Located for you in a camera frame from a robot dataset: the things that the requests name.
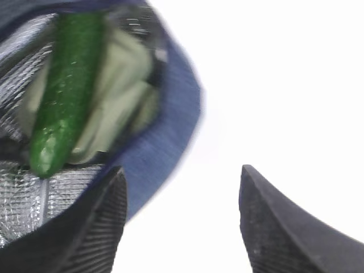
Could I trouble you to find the green cucumber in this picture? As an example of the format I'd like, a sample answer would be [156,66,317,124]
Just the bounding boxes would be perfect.
[30,12,106,179]

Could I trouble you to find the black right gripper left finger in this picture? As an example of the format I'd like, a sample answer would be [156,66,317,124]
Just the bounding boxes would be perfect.
[1,167,127,273]

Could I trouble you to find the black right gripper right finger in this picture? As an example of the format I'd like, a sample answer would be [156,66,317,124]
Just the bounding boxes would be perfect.
[239,165,363,273]

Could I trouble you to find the glass container green lid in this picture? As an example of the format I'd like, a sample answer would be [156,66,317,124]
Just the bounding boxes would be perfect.
[16,25,160,166]

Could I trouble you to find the dark navy lunch bag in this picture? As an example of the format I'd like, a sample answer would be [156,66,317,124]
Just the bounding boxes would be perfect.
[1,1,201,246]

